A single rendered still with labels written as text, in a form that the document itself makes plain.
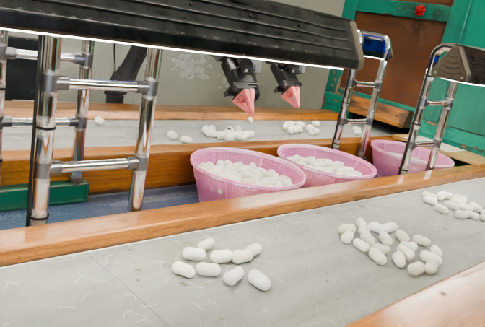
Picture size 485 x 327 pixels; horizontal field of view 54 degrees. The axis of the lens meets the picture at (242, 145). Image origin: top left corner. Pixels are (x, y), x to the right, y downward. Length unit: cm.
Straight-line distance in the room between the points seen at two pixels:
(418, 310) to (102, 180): 67
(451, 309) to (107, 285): 45
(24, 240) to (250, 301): 30
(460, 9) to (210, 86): 240
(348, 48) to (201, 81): 317
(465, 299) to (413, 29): 143
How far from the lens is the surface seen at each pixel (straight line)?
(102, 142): 120
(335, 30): 72
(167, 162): 111
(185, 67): 375
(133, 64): 170
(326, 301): 68
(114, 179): 106
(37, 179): 70
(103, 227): 71
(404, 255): 87
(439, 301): 73
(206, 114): 162
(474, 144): 189
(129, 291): 62
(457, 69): 106
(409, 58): 203
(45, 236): 69
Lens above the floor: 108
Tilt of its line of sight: 14 degrees down
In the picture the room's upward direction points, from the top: 10 degrees clockwise
